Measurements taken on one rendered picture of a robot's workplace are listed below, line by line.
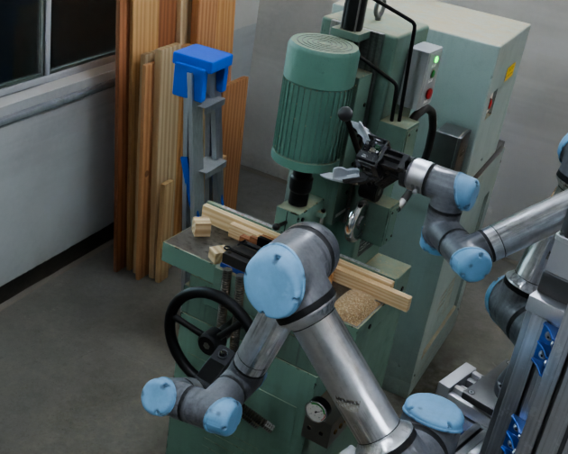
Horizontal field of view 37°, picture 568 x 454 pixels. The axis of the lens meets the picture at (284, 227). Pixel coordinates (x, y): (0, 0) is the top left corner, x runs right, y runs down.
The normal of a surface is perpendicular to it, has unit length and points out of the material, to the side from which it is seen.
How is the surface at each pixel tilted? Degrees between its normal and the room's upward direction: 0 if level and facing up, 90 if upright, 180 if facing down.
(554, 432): 90
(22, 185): 90
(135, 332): 0
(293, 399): 90
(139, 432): 0
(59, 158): 90
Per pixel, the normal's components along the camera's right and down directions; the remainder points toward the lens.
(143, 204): 0.87, 0.29
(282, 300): -0.51, 0.23
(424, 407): 0.20, -0.92
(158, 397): -0.37, -0.16
